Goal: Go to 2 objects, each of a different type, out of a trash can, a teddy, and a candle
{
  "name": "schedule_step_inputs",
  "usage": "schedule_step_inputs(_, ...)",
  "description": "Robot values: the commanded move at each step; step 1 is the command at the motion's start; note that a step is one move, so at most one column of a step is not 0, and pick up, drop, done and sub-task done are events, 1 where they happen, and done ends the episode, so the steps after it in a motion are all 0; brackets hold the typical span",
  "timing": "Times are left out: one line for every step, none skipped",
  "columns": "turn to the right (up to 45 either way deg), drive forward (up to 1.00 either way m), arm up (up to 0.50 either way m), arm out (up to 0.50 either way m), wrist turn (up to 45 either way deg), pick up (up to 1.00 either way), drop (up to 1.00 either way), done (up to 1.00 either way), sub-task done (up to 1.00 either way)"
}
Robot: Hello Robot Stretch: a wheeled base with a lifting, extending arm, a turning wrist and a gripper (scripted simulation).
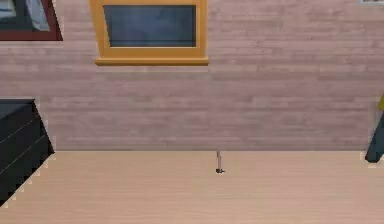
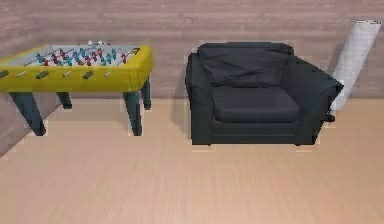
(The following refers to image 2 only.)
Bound black armchair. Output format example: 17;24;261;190
185;41;345;147

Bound yellow table football table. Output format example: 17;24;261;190
0;40;155;137

